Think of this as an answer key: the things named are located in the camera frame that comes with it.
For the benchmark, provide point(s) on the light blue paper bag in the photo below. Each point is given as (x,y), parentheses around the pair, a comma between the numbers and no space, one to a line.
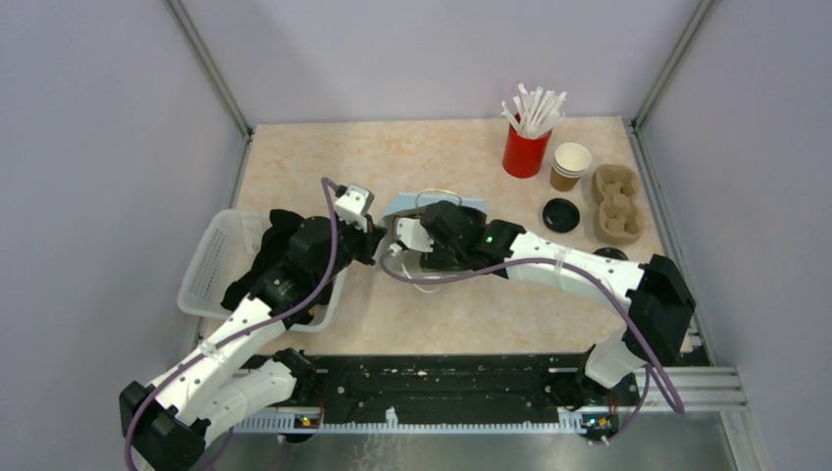
(406,208)

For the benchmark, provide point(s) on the black cloth in basket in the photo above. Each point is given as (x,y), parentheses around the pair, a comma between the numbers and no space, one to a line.
(273,253)

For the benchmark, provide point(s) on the cardboard cup carrier tray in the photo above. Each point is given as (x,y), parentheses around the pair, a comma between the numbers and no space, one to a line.
(619,219)

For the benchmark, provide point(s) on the black plastic cup lid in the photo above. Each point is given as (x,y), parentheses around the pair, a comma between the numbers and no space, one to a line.
(611,253)

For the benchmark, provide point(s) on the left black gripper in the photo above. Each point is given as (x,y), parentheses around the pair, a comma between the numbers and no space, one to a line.
(370,238)

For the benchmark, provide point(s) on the white toothed cable rail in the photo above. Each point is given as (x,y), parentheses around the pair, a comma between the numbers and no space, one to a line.
(285,423)

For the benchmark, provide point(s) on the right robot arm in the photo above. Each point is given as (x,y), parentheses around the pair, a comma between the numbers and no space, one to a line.
(652,298)

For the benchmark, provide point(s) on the white wrapped straws bundle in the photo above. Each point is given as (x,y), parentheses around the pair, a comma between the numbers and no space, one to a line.
(535,112)

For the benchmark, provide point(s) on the red ribbed straw cup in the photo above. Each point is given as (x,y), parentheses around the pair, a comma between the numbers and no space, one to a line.
(523,157)

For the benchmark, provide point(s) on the stacked brown paper cups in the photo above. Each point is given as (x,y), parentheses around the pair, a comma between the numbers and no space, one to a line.
(571,161)

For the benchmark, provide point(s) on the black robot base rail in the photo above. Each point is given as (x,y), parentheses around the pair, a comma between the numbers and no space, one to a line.
(454,389)

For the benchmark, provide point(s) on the stack of black lids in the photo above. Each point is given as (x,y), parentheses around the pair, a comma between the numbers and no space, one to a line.
(561,215)

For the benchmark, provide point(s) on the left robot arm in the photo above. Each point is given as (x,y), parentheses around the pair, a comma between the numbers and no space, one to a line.
(171,421)

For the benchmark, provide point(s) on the clear plastic basket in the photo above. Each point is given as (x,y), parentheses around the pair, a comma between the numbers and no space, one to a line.
(226,251)

